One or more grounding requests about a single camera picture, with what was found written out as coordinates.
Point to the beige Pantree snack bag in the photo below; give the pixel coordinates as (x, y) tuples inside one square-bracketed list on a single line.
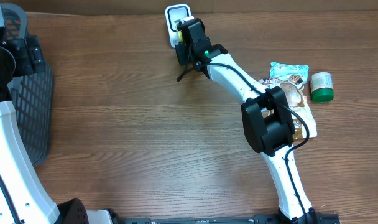
[(293, 86)]

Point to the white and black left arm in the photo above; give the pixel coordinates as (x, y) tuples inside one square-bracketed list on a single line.
[(23, 199)]

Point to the yellow and blue bar packet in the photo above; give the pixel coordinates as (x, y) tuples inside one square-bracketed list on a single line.
[(179, 33)]

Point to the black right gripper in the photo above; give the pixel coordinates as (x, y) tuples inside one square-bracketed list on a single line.
[(183, 50)]

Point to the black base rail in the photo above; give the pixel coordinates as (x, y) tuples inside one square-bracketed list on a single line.
[(256, 219)]

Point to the teal snack packet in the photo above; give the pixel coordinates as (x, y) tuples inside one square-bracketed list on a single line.
[(281, 70)]

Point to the dark grey plastic basket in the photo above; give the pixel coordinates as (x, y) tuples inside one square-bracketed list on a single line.
[(32, 95)]

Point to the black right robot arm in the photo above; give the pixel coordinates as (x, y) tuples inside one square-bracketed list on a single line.
[(266, 117)]

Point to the white barcode scanner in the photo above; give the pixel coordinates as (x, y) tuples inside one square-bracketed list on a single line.
[(174, 14)]

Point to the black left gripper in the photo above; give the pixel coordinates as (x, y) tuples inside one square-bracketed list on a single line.
[(30, 54)]

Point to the green lid white jar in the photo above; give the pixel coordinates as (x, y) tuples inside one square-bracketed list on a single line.
[(321, 85)]

